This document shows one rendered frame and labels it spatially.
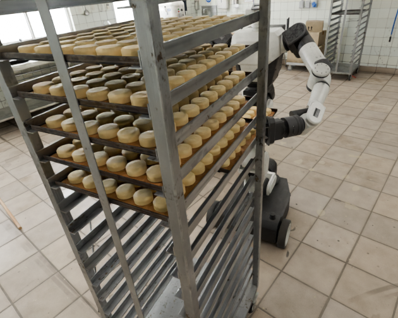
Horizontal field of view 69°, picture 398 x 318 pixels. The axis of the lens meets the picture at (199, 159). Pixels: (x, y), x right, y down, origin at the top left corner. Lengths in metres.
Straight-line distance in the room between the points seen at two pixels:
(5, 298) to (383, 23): 6.20
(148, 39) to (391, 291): 1.96
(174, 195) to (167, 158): 0.09
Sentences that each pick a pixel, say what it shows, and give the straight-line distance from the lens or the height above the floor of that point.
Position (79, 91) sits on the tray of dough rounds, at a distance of 0.71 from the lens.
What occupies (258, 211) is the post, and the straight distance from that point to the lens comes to 1.37.
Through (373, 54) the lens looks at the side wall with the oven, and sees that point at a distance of 6.33.
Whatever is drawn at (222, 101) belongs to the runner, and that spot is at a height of 1.32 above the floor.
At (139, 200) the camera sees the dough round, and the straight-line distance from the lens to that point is 0.75.
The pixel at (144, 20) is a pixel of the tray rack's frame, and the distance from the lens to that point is 0.48.
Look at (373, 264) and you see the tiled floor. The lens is 2.24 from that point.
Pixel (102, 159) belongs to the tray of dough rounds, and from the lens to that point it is 0.77.
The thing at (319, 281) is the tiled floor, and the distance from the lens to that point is 2.05.
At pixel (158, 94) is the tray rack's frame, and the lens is 0.50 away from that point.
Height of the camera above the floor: 1.60
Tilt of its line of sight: 31 degrees down
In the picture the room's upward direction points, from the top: 5 degrees counter-clockwise
